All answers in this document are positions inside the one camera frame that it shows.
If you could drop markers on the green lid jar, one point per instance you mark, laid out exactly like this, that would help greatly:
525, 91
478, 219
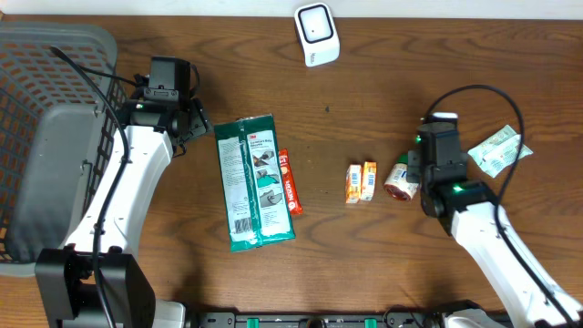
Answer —
396, 184

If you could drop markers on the red stick sachet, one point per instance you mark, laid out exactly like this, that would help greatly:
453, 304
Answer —
292, 198

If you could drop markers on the green white package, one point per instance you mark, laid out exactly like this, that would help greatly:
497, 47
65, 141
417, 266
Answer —
254, 196

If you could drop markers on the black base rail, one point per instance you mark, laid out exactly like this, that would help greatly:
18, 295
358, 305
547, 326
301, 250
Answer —
400, 318

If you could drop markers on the grey plastic basket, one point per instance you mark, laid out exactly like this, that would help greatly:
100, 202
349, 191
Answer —
56, 137

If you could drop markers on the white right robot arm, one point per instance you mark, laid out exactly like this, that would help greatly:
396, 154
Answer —
469, 212

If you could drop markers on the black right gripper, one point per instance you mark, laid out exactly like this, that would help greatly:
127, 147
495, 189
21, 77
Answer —
413, 166

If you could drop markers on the orange small box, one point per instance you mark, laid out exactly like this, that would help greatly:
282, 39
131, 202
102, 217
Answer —
353, 184
368, 180

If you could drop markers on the white barcode scanner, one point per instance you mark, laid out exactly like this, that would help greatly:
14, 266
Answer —
317, 34

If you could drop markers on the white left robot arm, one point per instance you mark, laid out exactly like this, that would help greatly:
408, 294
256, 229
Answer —
94, 280

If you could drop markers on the mint green snack packet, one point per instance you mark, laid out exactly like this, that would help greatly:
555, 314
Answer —
496, 152

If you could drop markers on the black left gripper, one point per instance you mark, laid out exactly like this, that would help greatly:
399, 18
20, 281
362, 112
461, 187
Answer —
199, 121

